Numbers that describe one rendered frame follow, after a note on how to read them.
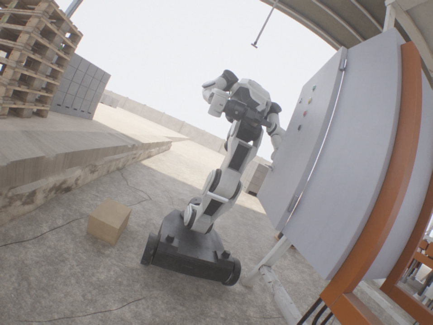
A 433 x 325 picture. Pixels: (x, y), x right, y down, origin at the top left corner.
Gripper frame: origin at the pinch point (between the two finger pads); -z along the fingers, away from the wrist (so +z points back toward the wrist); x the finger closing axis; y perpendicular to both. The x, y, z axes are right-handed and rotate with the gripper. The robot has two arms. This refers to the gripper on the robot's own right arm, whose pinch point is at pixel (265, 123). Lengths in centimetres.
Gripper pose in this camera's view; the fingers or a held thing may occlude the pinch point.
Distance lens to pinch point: 82.7
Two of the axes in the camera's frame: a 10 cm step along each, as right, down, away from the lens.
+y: -4.1, 9.1, 0.7
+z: -9.1, -4.2, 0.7
